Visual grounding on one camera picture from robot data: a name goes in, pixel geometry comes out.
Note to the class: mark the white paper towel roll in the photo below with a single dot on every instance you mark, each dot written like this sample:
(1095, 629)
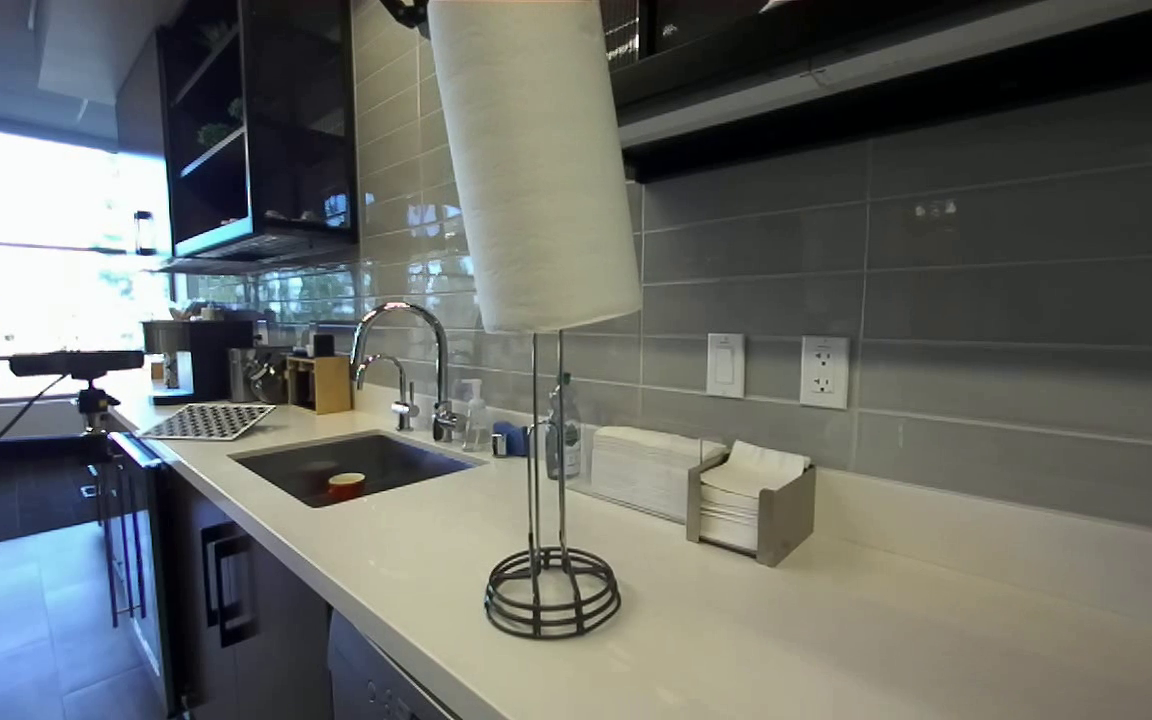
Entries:
(538, 175)

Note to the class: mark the clear acrylic folded towel dispenser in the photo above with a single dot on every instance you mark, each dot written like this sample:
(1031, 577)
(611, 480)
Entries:
(650, 470)

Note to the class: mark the metal napkin holder with napkins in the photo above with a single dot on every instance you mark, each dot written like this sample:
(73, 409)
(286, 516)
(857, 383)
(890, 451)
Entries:
(756, 505)

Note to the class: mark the dark open shelf cabinet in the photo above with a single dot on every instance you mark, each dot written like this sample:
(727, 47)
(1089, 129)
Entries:
(248, 145)

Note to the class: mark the tall chrome sink faucet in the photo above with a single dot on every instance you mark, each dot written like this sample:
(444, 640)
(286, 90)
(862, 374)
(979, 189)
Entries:
(439, 361)

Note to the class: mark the wooden knife block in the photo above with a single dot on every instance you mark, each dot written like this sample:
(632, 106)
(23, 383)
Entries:
(321, 384)

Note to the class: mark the small chrome tap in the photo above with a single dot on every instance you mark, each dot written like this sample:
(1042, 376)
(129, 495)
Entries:
(403, 395)

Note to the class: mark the steel canister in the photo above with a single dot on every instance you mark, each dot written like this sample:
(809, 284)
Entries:
(259, 374)

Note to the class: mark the black coffee machine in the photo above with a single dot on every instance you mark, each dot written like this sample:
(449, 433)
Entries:
(202, 354)

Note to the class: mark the clear soap bottle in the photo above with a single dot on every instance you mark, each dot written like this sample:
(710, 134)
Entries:
(469, 426)

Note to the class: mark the bright window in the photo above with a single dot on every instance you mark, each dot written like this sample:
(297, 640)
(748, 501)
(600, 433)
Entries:
(57, 266)

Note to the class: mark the dark undermount sink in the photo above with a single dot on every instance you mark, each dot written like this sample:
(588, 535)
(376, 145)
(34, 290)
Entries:
(350, 461)

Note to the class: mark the perforated dish drying mat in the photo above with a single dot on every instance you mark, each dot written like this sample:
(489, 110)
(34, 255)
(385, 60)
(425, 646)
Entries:
(210, 420)

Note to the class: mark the orange item in sink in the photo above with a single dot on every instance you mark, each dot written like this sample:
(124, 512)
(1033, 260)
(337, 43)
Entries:
(346, 485)

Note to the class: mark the dark lower cabinet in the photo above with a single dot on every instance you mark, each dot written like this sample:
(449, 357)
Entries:
(271, 626)

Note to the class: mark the white wall switch plate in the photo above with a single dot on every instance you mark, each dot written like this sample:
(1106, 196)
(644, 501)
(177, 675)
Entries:
(727, 361)

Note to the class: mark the black camera on tripod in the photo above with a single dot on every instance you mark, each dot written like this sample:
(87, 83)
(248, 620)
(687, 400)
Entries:
(78, 361)

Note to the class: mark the dark upper wall cabinet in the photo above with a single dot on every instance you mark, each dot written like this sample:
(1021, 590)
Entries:
(896, 55)

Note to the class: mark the white duplex wall outlet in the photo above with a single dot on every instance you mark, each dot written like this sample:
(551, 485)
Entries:
(824, 369)

